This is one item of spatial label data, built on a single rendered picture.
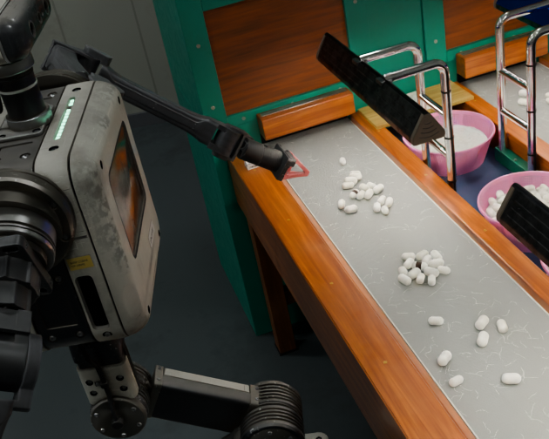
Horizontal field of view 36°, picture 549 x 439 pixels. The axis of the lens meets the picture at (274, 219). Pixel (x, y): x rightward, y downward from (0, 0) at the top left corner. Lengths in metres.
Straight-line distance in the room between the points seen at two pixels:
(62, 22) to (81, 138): 3.42
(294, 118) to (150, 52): 2.17
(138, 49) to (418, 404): 3.33
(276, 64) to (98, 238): 1.43
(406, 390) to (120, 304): 0.63
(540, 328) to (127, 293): 0.91
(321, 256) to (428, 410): 0.57
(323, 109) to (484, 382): 1.17
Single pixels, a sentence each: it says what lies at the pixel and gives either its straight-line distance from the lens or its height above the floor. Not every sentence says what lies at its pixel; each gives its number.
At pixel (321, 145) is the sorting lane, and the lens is 2.59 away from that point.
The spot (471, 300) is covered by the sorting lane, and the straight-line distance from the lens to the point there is 1.91.
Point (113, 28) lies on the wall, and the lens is 4.63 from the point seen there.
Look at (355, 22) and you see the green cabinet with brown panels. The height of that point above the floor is 1.05.
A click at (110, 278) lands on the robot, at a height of 1.25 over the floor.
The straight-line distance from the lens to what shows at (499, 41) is 2.36.
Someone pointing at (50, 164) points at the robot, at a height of 1.45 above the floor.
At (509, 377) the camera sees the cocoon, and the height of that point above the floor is 0.76.
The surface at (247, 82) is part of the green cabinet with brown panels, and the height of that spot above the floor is 0.96.
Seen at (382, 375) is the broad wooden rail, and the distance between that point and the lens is 1.72.
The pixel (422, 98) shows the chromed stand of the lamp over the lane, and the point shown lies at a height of 0.96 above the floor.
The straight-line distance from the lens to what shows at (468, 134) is 2.57.
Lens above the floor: 1.95
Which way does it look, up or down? 32 degrees down
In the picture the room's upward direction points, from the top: 12 degrees counter-clockwise
